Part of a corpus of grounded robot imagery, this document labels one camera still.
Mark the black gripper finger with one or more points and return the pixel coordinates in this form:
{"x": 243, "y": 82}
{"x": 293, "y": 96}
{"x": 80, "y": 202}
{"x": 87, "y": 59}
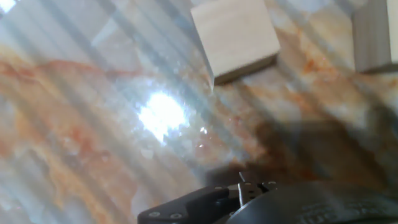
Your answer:
{"x": 199, "y": 205}

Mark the orange marble pattern mat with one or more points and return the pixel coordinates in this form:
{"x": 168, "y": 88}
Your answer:
{"x": 124, "y": 124}

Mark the wooden cube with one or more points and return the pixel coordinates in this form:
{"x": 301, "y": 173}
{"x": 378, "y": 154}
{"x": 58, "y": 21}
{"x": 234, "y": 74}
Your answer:
{"x": 234, "y": 37}
{"x": 373, "y": 37}

